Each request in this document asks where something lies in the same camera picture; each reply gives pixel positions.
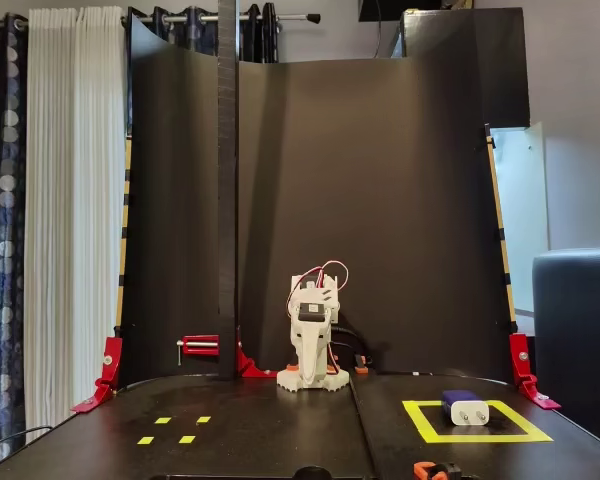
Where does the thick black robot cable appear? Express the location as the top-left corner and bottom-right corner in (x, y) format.
(332, 327), (376, 369)

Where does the red backdrop corner bracket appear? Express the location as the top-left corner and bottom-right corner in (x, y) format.
(70, 336), (124, 415)
(508, 333), (562, 411)

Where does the black hanging cable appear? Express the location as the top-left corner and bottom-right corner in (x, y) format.
(373, 0), (383, 60)

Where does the red pole base bracket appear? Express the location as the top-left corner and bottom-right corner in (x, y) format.
(235, 339), (271, 379)

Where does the white fixed gripper finger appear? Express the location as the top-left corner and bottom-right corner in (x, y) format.
(296, 343), (315, 390)

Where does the yellow black striped stick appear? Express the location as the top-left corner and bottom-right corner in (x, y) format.
(114, 137), (133, 336)
(483, 123), (519, 334)

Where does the yellow tape square outline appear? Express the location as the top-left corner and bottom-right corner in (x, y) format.
(401, 399), (554, 445)

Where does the silver curtain rod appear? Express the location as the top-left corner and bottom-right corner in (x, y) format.
(0, 13), (322, 26)

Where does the black curved backdrop sheet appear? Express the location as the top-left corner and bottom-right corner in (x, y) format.
(121, 7), (531, 381)

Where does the dark blue dotted curtain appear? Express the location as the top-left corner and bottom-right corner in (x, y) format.
(124, 2), (281, 136)
(0, 12), (30, 464)

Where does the thin black cable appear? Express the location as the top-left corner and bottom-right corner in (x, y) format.
(0, 425), (55, 454)

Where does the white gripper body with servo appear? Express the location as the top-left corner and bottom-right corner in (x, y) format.
(289, 298), (341, 347)

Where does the black ribbed vertical pole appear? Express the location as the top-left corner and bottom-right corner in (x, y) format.
(217, 0), (240, 381)

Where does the red screw clamp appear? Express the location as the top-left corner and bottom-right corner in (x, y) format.
(175, 334), (220, 366)

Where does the white moving gripper finger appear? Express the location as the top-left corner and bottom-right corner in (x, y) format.
(312, 342), (329, 390)

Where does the white pleated curtain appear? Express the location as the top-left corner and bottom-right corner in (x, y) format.
(23, 7), (129, 444)

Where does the red white servo wire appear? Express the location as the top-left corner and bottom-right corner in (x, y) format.
(285, 259), (350, 321)

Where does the blue white charger plug block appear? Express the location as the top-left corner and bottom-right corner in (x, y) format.
(440, 389), (491, 428)

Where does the white cabinet door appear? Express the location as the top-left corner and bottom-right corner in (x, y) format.
(489, 122), (551, 336)

